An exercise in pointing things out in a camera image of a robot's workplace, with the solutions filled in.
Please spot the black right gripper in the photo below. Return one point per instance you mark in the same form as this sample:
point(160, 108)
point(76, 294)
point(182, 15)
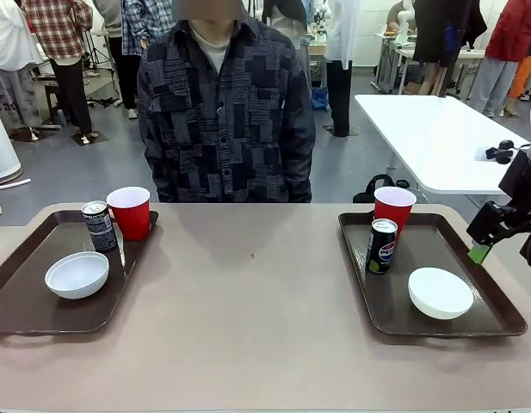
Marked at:
point(523, 185)

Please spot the white round bowl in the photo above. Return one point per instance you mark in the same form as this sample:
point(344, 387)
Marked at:
point(440, 294)

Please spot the black Pepsi can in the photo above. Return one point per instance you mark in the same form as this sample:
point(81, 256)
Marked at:
point(381, 249)

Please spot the red plastic cup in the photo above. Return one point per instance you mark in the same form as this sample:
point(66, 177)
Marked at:
point(398, 208)
point(129, 215)

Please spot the black soda can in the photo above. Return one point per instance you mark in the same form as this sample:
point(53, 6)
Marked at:
point(99, 230)

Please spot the bluish white bowl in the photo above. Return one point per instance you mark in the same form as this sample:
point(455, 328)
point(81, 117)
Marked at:
point(78, 275)

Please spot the person's left forearm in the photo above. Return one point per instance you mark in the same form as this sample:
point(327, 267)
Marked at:
point(303, 172)

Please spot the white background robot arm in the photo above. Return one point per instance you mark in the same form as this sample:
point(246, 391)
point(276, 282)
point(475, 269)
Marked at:
point(405, 21)

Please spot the person's right forearm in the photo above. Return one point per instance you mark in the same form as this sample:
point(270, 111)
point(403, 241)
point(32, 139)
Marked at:
point(153, 172)

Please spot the white folding table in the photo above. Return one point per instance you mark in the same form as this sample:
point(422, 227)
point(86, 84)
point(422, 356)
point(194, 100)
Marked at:
point(433, 137)

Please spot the brown plastic tray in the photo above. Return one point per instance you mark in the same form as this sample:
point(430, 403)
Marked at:
point(24, 312)
point(390, 312)

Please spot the black backpack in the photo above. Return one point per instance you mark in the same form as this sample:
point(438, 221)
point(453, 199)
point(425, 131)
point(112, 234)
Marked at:
point(368, 191)

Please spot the person in orange trousers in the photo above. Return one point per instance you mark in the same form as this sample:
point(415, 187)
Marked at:
point(523, 77)

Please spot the person in red jacket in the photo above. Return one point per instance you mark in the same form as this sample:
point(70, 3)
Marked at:
point(512, 30)

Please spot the person in black coat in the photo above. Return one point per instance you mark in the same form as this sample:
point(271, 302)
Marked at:
point(446, 38)

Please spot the person in white coat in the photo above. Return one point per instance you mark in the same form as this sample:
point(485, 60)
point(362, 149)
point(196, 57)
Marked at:
point(340, 51)

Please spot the person in patchwork shirt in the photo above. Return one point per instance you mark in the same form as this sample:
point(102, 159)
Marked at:
point(226, 129)

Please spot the person in blue plaid shirt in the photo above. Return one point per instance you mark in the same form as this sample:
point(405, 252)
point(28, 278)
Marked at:
point(138, 21)

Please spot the person in grey top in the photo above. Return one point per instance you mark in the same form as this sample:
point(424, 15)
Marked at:
point(119, 51)

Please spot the dark wooden stool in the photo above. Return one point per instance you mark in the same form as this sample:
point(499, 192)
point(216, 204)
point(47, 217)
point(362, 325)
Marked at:
point(52, 92)

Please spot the person in red plaid shirt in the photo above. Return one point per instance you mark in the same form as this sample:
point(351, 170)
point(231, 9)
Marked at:
point(60, 30)

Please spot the white air purifier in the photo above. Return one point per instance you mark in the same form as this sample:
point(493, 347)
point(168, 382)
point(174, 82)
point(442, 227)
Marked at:
point(2, 137)

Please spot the person in white shirt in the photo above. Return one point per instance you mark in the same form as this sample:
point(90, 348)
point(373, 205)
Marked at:
point(11, 38)

